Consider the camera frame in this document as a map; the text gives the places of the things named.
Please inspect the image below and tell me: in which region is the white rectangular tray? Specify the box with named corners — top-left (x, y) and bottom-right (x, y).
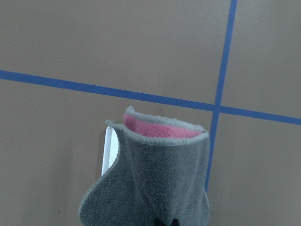
top-left (101, 127), bottom-right (119, 176)

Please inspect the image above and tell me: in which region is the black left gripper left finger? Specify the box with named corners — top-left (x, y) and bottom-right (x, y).
top-left (153, 218), bottom-right (164, 226)

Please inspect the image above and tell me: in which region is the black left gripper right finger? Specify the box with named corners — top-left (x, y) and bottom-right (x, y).
top-left (171, 219), bottom-right (180, 226)

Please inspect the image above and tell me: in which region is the grey and pink cloth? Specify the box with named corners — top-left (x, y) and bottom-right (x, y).
top-left (79, 107), bottom-right (210, 226)

